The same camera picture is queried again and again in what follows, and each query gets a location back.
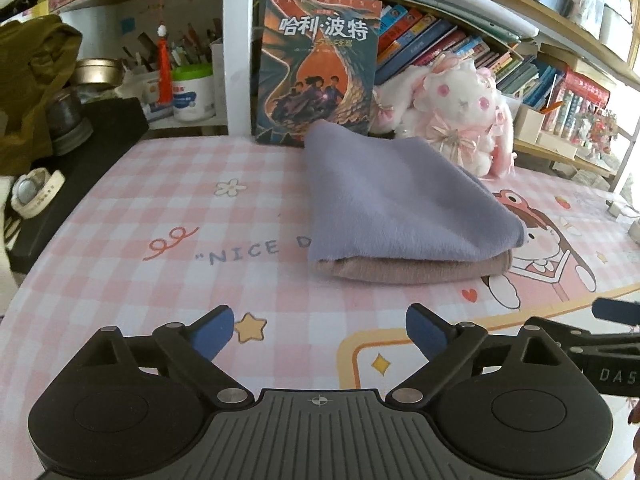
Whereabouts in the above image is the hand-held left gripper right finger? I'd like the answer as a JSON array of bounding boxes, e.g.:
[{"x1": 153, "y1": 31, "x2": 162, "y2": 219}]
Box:
[{"x1": 385, "y1": 303, "x2": 583, "y2": 405}]

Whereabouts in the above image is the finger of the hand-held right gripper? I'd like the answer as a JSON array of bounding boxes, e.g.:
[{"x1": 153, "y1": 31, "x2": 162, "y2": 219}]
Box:
[
  {"x1": 537, "y1": 316, "x2": 640, "y2": 358},
  {"x1": 591, "y1": 297, "x2": 640, "y2": 325}
]

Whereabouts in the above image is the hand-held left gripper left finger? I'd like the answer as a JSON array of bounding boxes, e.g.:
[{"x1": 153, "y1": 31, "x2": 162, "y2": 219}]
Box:
[{"x1": 60, "y1": 305, "x2": 248, "y2": 407}]

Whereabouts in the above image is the purple and brown sweater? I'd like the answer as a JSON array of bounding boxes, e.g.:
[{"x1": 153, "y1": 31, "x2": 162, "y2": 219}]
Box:
[{"x1": 302, "y1": 122, "x2": 526, "y2": 286}]

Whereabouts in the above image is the person's right hand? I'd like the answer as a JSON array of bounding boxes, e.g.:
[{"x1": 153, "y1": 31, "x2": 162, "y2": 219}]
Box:
[{"x1": 627, "y1": 397, "x2": 640, "y2": 456}]

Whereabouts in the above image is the white charger plug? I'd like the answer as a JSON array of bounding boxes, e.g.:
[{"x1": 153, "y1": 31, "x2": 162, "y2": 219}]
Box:
[{"x1": 606, "y1": 199, "x2": 640, "y2": 222}]

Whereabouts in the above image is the flat white box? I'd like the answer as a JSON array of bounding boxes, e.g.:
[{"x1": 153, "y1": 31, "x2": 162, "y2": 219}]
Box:
[{"x1": 537, "y1": 130, "x2": 578, "y2": 160}]

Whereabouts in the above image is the row of colourful craft tubes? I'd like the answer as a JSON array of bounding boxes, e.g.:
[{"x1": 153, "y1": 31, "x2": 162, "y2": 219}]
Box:
[{"x1": 545, "y1": 87, "x2": 613, "y2": 161}]

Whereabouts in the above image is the white pen holder box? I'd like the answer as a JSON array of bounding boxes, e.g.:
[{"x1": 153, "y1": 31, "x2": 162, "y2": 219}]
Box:
[{"x1": 515, "y1": 104, "x2": 546, "y2": 143}]

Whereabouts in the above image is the red box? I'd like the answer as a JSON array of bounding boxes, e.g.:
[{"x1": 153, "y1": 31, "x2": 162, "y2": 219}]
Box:
[{"x1": 562, "y1": 70, "x2": 612, "y2": 108}]

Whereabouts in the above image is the white cloth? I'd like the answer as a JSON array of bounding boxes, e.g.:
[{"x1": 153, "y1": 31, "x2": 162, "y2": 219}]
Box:
[{"x1": 0, "y1": 175, "x2": 21, "y2": 311}]

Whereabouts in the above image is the white smartwatch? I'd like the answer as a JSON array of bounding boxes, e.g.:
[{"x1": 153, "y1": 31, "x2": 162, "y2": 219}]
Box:
[{"x1": 11, "y1": 167, "x2": 67, "y2": 219}]

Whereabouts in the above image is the white bunny plush toy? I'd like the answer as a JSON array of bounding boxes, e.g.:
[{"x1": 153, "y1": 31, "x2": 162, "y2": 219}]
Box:
[{"x1": 372, "y1": 52, "x2": 516, "y2": 178}]

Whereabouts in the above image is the white plastic jar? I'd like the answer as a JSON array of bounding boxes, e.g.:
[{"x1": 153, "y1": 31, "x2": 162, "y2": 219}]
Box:
[{"x1": 171, "y1": 64, "x2": 216, "y2": 123}]

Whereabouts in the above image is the dark glass jar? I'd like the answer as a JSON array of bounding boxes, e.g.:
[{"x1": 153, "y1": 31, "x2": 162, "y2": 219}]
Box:
[{"x1": 47, "y1": 90, "x2": 94, "y2": 156}]

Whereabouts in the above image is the red tassel ornament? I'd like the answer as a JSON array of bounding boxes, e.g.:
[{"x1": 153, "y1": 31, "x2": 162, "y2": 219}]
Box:
[{"x1": 156, "y1": 22, "x2": 174, "y2": 103}]

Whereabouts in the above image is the round metal tin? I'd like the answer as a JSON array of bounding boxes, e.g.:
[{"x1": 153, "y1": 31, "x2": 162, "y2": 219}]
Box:
[{"x1": 75, "y1": 58, "x2": 125, "y2": 87}]

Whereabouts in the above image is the bunch of pens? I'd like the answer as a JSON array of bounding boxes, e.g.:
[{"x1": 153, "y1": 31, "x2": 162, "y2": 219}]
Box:
[{"x1": 122, "y1": 20, "x2": 223, "y2": 68}]

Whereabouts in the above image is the dragon cover novel book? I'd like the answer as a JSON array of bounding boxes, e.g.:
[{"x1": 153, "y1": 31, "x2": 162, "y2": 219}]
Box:
[{"x1": 254, "y1": 0, "x2": 383, "y2": 148}]

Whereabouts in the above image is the row of colourful books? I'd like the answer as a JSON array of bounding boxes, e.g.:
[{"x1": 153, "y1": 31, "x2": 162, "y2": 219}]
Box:
[{"x1": 372, "y1": 2, "x2": 566, "y2": 111}]

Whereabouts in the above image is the olive green cloth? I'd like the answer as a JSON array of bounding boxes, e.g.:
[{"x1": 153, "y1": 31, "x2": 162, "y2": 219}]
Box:
[{"x1": 0, "y1": 15, "x2": 83, "y2": 176}]

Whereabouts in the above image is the silver laptop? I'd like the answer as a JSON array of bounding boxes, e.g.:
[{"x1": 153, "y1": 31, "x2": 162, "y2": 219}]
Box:
[{"x1": 365, "y1": 0, "x2": 538, "y2": 43}]

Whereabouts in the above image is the white desk shelf frame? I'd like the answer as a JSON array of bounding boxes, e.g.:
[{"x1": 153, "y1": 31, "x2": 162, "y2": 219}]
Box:
[{"x1": 0, "y1": 0, "x2": 640, "y2": 196}]

